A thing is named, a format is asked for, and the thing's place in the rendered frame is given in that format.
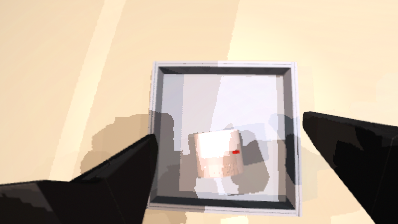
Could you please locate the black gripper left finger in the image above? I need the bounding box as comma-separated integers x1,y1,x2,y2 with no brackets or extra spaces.
0,134,158,224

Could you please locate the pink cylinder with two slots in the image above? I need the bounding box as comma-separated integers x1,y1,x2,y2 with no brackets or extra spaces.
194,129,244,177

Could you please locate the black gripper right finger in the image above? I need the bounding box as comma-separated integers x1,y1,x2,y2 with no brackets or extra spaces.
302,111,398,224

